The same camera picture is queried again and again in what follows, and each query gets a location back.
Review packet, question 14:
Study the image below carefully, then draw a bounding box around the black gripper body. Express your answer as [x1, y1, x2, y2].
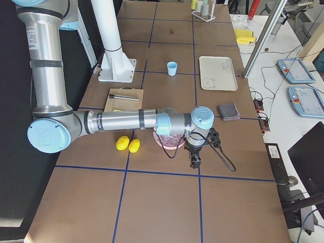
[184, 139, 206, 169]

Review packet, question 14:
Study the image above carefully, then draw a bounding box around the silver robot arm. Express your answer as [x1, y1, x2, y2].
[15, 1, 218, 169]

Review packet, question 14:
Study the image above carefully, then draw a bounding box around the clear ice cubes pile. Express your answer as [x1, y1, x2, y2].
[158, 134, 183, 148]

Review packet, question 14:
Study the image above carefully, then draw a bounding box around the light blue cup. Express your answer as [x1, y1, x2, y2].
[167, 61, 178, 76]

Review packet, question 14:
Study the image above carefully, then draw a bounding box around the white cup rack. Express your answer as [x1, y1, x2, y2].
[191, 0, 216, 22]

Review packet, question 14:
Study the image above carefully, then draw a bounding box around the pink bowl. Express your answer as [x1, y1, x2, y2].
[153, 126, 187, 150]

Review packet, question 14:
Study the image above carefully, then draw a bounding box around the grey folded cloth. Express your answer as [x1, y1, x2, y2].
[218, 103, 241, 121]

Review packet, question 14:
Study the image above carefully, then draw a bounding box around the yellow lemon far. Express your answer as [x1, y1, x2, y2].
[128, 139, 140, 153]

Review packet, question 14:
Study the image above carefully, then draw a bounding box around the yellow lemon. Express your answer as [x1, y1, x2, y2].
[115, 136, 130, 151]
[128, 139, 140, 153]

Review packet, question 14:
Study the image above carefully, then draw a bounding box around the yellow lemon near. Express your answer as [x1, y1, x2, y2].
[115, 136, 130, 151]

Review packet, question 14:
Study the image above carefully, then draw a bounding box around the orange connector block near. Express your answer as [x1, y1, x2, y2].
[258, 117, 270, 134]

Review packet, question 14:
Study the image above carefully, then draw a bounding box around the orange connector block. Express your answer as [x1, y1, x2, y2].
[253, 99, 264, 112]
[258, 117, 270, 134]

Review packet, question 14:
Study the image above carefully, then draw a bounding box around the orange connector block far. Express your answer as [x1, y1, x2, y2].
[253, 99, 264, 112]

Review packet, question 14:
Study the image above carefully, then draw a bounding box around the cream bear tray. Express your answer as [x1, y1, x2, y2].
[199, 56, 238, 91]

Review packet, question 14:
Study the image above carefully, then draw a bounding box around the black box with label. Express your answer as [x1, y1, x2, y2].
[265, 143, 289, 185]

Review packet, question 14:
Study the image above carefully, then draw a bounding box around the wooden cutting board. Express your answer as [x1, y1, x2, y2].
[104, 88, 144, 112]

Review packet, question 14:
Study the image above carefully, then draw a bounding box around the steel rod black tip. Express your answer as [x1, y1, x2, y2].
[108, 94, 140, 101]

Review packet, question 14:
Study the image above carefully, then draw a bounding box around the black monitor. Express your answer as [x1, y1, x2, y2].
[288, 122, 323, 195]

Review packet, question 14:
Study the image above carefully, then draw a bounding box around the teach pendant near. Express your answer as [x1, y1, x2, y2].
[288, 87, 323, 118]

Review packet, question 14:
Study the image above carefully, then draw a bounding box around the teach pendant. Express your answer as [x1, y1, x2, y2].
[277, 58, 315, 84]
[288, 87, 323, 118]

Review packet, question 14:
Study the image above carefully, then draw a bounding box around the yellow cloth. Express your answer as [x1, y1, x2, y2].
[234, 29, 257, 44]

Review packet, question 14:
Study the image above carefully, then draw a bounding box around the teach pendant far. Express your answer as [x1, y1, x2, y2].
[277, 58, 315, 84]

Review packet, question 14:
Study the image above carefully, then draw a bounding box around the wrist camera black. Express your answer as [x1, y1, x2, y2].
[207, 128, 221, 149]

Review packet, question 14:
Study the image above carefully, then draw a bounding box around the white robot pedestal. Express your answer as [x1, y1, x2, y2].
[91, 0, 137, 83]

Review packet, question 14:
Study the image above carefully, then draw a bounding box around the aluminium frame post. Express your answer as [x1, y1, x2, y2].
[242, 0, 287, 78]

